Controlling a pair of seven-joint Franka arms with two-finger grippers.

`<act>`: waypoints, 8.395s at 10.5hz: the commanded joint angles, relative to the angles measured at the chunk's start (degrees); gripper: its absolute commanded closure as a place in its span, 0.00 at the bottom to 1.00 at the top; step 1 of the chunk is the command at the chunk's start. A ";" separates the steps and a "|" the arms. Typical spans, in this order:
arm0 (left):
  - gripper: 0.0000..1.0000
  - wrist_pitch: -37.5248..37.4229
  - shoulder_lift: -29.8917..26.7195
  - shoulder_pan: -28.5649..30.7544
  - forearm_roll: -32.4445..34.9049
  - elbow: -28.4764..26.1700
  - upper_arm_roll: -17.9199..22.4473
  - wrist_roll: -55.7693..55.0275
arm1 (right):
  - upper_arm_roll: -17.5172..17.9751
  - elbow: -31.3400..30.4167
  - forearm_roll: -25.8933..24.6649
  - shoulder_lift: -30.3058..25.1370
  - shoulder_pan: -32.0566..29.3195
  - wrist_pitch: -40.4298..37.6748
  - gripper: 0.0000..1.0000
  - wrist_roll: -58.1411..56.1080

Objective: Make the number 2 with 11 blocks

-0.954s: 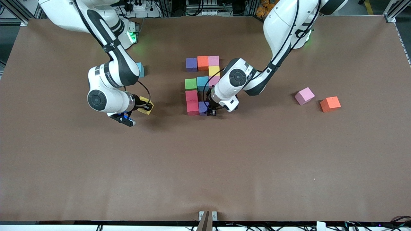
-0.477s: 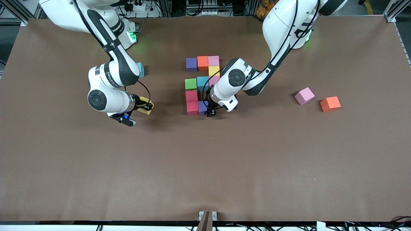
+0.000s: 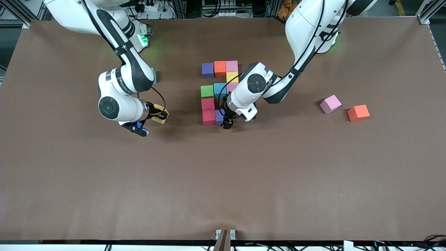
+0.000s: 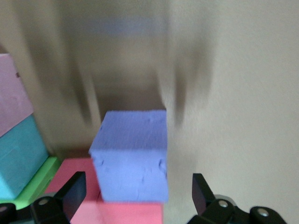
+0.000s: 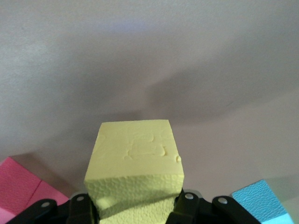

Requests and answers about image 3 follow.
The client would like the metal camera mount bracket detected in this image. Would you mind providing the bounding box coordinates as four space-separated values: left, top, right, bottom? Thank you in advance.
213 229 236 251

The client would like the white power strip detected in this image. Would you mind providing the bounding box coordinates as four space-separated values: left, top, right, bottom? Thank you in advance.
134 0 164 13

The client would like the bag of orange items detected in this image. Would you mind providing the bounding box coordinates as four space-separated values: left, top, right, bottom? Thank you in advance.
278 0 300 19

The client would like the grey electronics box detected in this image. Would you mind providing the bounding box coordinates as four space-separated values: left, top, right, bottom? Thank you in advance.
201 0 238 18

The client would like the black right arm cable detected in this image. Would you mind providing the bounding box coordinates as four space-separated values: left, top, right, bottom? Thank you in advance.
82 0 167 114

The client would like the aluminium frame profile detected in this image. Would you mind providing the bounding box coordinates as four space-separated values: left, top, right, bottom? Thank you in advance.
0 0 46 29
416 0 446 25

